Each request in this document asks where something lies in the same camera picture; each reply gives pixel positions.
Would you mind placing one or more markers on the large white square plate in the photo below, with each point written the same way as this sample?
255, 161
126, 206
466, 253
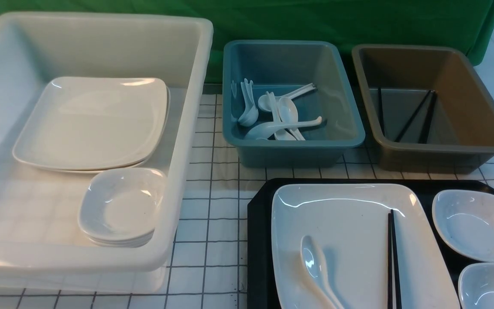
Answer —
350, 224

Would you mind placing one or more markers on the white soup spoon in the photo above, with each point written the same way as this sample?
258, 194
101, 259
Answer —
315, 263

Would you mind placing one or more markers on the black chopstick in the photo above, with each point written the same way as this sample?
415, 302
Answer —
412, 117
397, 301
424, 133
389, 263
380, 111

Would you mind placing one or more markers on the white small bowl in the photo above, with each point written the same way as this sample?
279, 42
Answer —
476, 286
465, 221

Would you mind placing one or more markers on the white spoon long diagonal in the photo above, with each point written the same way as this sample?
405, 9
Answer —
267, 129

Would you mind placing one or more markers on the white spoon far left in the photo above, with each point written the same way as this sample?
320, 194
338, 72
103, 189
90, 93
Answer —
251, 112

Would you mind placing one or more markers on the white spoon centre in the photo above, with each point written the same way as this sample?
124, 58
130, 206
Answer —
289, 113

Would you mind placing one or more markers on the teal plastic bin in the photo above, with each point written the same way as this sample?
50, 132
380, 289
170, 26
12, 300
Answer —
280, 67

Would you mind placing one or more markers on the black serving tray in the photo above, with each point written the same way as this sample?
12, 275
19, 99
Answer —
263, 292

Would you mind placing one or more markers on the stacked white bowls in tub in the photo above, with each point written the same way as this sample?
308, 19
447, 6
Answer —
118, 208

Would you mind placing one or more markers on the stacked white plates in tub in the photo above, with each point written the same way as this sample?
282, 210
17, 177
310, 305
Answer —
87, 123

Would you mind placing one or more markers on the large white plastic tub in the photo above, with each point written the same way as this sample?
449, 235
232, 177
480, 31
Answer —
40, 244

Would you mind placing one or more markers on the brown plastic bin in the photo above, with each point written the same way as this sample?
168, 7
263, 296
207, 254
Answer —
461, 138

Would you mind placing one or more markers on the green cloth backdrop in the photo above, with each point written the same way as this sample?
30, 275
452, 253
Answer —
465, 25

